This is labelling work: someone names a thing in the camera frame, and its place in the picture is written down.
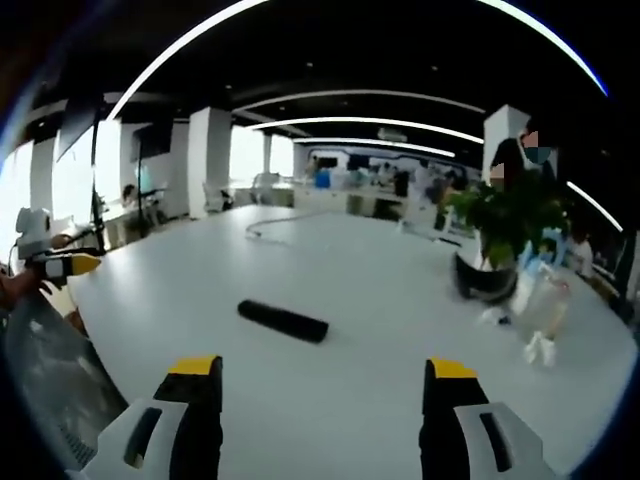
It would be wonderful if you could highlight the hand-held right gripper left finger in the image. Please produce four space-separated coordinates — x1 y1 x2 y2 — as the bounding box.
67 354 224 480

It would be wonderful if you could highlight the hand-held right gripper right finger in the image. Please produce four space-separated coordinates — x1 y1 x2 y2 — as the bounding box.
418 356 557 480

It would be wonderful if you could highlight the person's left hand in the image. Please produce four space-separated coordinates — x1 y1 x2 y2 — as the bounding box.
0 267 57 304

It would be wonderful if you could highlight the black monitor stand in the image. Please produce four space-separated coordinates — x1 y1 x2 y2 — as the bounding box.
88 94 108 255

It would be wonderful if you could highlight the white small figure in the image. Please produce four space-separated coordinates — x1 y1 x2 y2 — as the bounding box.
522 330 558 368

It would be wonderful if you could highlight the grey laptop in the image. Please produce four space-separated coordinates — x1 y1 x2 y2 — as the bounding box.
0 289 129 471

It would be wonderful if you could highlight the black plant pot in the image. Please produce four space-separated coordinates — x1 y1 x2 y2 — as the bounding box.
452 249 521 303

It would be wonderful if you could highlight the clear plastic bag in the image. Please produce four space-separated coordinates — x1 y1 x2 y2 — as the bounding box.
509 261 572 341

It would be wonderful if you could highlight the white office chair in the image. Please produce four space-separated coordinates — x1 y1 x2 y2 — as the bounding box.
201 180 234 213

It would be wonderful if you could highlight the green potted plant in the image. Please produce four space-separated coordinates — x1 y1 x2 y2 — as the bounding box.
443 169 571 271

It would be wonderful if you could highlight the white office counter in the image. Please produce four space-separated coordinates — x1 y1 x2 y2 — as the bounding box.
292 183 441 226

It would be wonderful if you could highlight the grey cable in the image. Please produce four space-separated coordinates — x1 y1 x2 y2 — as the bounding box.
244 211 346 248

